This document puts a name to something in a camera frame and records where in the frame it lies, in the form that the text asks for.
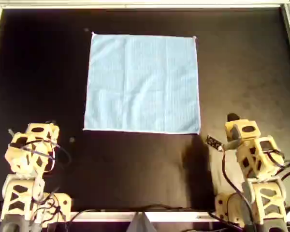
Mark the grey camera stand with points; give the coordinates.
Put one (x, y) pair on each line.
(141, 224)

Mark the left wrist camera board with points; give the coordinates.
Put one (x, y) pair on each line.
(11, 132)

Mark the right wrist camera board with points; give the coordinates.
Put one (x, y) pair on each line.
(213, 143)

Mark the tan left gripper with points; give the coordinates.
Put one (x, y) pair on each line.
(48, 130)

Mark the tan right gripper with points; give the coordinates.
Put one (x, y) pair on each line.
(256, 133)

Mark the tan left robot arm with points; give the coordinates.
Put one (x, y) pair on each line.
(17, 200)

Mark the light blue microfibre cloth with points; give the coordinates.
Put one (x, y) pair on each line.
(140, 84)

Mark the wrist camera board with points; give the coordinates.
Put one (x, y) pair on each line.
(213, 143)
(11, 132)

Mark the tan right robot arm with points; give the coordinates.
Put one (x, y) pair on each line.
(268, 198)

